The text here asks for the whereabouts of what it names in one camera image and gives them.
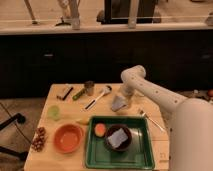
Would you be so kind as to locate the grey-blue towel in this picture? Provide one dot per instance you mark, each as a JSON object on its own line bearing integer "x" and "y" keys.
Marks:
{"x": 118, "y": 103}

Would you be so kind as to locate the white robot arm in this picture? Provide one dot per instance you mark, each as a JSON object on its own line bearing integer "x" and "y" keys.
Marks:
{"x": 191, "y": 132}

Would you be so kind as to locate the dark brown bowl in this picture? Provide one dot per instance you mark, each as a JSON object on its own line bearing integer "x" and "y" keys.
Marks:
{"x": 125, "y": 145}

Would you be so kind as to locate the red-orange bowl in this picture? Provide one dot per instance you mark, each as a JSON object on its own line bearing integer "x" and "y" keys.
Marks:
{"x": 68, "y": 138}

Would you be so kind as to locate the white-headed dish brush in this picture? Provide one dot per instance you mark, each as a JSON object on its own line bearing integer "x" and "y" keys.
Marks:
{"x": 106, "y": 90}

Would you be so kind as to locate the metal can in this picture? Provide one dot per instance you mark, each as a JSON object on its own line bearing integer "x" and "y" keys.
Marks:
{"x": 89, "y": 87}

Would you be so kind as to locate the yellow banana piece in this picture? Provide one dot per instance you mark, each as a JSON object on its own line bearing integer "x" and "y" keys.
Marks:
{"x": 83, "y": 121}

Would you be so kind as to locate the orange round fruit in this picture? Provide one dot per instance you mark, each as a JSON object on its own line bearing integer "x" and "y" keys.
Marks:
{"x": 100, "y": 129}

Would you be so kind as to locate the blue sponge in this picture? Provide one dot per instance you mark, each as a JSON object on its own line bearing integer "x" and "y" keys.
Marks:
{"x": 117, "y": 138}

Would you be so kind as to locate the silver fork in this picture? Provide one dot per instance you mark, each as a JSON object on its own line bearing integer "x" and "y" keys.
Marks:
{"x": 144, "y": 115}

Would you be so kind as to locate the wooden table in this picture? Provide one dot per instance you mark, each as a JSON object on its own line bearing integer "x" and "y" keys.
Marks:
{"x": 50, "y": 160}

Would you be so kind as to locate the green plastic tray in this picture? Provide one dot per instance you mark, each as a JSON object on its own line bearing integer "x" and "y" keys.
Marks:
{"x": 139, "y": 155}

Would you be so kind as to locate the brown grape bunch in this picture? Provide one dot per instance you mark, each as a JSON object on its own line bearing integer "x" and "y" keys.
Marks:
{"x": 39, "y": 141}

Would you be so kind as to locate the black chair base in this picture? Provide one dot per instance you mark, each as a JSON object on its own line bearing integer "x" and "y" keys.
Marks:
{"x": 10, "y": 133}

